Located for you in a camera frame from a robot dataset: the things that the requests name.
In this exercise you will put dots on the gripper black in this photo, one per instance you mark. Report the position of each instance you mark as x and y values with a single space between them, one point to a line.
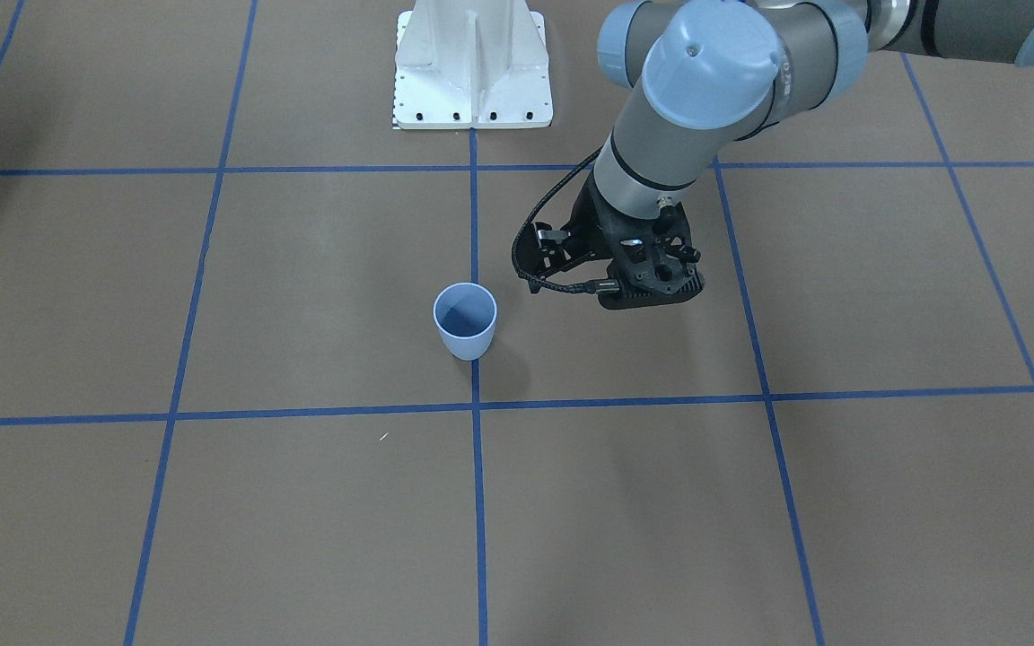
591 223

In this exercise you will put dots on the light blue plastic cup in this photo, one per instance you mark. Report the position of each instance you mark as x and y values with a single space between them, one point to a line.
465 315

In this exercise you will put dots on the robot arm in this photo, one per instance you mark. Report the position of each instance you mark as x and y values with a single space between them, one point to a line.
703 74

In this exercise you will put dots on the white pedestal column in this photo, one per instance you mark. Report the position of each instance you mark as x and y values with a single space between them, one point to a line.
471 64

